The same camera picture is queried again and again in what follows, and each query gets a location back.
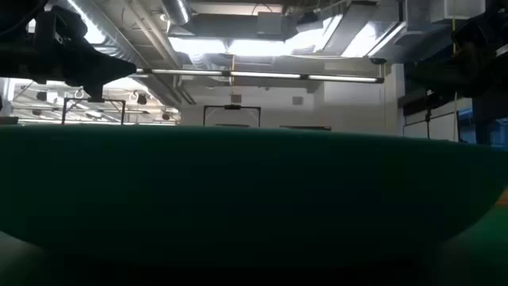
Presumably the green translucent plastic plate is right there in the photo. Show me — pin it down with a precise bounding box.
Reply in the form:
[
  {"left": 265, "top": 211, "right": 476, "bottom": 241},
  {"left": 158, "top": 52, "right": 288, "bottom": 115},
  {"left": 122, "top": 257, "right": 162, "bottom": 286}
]
[{"left": 0, "top": 124, "right": 508, "bottom": 275}]

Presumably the grey ceiling ventilation box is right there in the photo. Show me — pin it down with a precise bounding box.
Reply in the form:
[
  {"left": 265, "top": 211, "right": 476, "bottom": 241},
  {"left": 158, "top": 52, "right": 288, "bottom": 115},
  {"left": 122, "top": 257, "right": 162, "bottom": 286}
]
[{"left": 256, "top": 10, "right": 299, "bottom": 41}]

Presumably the silver spiral ventilation duct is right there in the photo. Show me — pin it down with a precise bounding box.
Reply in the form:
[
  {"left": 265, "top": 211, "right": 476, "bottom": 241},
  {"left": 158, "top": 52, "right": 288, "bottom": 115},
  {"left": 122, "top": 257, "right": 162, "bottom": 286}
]
[{"left": 65, "top": 0, "right": 144, "bottom": 69}]

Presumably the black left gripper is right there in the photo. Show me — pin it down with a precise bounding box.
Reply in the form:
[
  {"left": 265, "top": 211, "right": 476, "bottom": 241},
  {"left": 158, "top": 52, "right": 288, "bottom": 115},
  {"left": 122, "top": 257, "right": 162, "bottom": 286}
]
[{"left": 31, "top": 8, "right": 138, "bottom": 99}]

